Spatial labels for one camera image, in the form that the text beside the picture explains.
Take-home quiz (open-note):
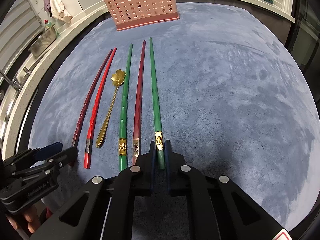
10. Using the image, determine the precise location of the sink faucet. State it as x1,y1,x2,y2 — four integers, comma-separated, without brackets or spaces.
0,70,21,92

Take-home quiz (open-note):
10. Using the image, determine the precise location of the green chopstick gold band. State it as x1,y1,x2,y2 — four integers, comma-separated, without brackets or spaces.
118,44,133,172

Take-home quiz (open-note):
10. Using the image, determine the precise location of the person's left hand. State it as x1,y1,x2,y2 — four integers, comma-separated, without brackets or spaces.
6,205,53,239

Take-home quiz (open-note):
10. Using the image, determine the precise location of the pink perforated utensil holder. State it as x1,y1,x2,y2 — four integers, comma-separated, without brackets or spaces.
104,0,180,31

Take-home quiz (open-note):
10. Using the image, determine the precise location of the hanging white towel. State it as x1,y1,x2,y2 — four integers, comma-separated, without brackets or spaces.
50,0,73,24

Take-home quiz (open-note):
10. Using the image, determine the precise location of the gold flower spoon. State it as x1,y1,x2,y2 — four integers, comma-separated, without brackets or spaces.
95,68,127,148

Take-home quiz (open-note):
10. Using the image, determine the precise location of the steel basin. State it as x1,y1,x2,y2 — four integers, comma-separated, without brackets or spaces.
28,25,57,57

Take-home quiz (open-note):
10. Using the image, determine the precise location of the blue grey table mat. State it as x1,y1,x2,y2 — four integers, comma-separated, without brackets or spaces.
29,3,319,230

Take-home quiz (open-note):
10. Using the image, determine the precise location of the dark red chopstick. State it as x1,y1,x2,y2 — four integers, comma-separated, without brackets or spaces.
132,40,146,165
72,49,113,148

